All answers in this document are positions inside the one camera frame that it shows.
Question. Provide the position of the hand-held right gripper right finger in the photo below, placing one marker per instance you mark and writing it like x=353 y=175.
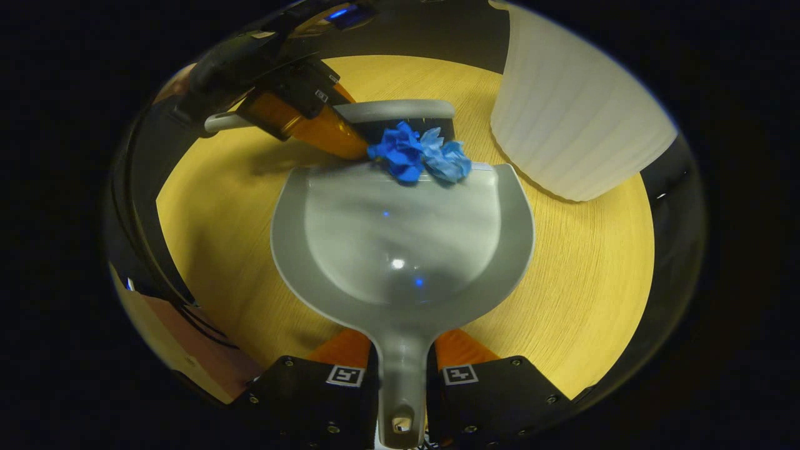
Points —
x=487 y=406

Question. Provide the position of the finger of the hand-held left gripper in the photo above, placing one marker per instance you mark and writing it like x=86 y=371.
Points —
x=345 y=94
x=312 y=128

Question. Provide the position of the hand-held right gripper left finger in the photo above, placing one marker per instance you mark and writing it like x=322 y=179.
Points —
x=312 y=406

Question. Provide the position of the small white broom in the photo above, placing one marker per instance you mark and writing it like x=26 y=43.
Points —
x=400 y=110

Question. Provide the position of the dark blue paper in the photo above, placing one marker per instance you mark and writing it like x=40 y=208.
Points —
x=400 y=153

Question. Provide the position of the light blue paper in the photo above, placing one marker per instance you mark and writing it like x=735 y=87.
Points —
x=450 y=164

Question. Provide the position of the grey dustpan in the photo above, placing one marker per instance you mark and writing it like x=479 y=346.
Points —
x=400 y=237

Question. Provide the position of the white ribbed garbage bin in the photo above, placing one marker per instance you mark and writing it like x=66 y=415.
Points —
x=562 y=112

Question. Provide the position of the wooden desktop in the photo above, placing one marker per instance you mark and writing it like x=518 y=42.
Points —
x=594 y=281

